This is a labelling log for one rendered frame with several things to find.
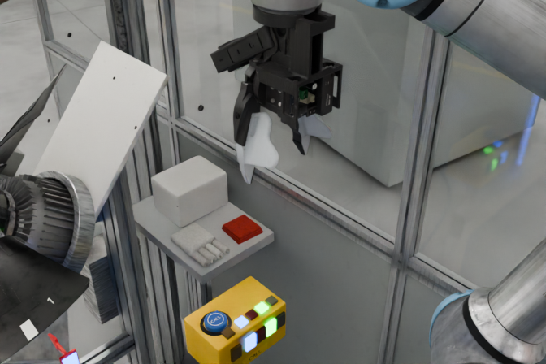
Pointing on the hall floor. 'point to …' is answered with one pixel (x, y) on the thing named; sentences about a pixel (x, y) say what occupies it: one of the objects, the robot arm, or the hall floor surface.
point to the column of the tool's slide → (147, 164)
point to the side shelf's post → (201, 293)
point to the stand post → (127, 270)
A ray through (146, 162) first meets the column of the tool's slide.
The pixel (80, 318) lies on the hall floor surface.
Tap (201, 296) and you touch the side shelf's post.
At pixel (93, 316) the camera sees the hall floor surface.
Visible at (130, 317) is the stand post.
